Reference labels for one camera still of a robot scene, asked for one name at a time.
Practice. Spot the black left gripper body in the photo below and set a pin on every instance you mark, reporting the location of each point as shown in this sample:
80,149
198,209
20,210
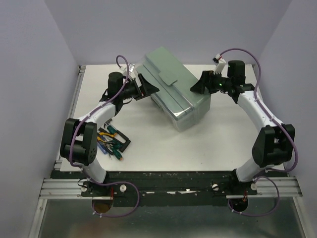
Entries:
133,90

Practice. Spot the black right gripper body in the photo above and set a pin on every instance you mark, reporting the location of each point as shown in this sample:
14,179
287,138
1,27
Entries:
217,83

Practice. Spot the green plastic tool box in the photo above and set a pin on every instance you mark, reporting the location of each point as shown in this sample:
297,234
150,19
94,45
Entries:
164,71

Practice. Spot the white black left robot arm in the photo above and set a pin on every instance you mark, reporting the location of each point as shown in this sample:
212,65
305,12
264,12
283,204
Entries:
79,140

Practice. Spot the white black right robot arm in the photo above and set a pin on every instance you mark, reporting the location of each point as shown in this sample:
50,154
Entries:
273,145

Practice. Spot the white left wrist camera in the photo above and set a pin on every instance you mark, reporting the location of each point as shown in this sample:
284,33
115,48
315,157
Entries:
133,74

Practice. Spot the green handled hammer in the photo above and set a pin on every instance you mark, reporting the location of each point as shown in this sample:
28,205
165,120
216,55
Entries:
110,128

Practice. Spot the black T-handle wrench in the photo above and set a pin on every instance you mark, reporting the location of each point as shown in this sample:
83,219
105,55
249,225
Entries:
120,137

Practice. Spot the yellow handled pliers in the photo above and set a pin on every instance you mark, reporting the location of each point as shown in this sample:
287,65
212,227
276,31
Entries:
106,138

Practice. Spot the blue handled screwdriver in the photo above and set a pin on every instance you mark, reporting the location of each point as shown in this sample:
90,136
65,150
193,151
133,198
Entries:
101,146

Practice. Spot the black mounting base rail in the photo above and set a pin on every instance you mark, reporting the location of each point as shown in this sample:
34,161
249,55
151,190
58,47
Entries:
215,188

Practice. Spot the aluminium extrusion frame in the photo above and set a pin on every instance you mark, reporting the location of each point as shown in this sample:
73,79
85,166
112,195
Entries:
59,191

